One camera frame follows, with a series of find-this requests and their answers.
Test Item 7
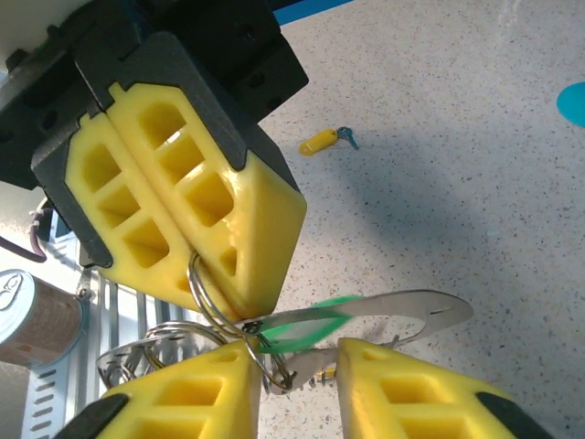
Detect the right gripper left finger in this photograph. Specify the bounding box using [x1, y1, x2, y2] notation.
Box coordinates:
[53, 340, 262, 439]

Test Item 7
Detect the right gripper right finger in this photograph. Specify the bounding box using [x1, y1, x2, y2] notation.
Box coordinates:
[337, 337, 557, 439]

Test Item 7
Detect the large metal keyring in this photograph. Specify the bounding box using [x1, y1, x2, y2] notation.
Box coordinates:
[98, 253, 474, 400]

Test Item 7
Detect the yellow key tag with key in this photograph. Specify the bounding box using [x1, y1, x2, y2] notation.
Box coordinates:
[299, 126, 361, 158]

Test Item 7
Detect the green key tag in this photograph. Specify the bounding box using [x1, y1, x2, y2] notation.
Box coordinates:
[254, 295, 363, 356]

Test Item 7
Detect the tin can with pull tab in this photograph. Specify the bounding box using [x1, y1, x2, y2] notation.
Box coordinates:
[0, 268, 86, 368]

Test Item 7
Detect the teal plastic goblet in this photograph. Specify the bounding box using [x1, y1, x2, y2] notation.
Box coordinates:
[556, 81, 585, 129]

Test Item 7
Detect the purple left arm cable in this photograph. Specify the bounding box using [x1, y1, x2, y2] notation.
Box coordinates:
[0, 208, 49, 265]

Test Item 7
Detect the aluminium table rail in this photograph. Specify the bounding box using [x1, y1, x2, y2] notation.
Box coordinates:
[45, 214, 193, 348]

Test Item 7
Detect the slotted cable duct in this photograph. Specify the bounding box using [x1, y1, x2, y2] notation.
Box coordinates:
[20, 360, 97, 439]

